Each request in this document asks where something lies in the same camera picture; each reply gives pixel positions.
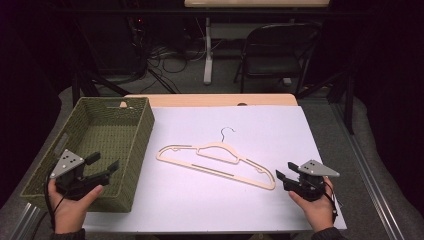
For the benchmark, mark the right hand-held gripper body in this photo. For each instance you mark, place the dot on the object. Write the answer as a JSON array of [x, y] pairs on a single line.
[[308, 183]]

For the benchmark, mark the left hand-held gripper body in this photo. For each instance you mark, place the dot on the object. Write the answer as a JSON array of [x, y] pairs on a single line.
[[71, 173]]

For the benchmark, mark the person's right hand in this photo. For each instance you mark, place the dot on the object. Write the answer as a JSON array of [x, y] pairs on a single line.
[[316, 211]]

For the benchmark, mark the person's left hand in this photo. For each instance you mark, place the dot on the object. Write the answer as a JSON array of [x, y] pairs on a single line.
[[71, 213]]

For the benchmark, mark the green woven basket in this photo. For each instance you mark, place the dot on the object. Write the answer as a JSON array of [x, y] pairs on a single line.
[[100, 133]]

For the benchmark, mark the beige clothes hanger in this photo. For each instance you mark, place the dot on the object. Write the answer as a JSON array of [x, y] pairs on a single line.
[[216, 173]]

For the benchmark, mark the black metal stand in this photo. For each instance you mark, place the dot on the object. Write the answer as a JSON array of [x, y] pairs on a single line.
[[83, 85], [348, 100]]

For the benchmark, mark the black folding chair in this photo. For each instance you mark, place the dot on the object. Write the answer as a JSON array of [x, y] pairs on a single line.
[[276, 63]]

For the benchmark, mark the white desk leg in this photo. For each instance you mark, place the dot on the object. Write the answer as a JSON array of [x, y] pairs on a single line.
[[208, 66]]

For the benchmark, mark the light desk top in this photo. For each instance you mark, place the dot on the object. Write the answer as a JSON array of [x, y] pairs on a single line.
[[256, 3]]

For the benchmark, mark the aluminium rail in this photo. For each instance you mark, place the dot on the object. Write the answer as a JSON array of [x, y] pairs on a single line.
[[25, 221], [373, 186]]

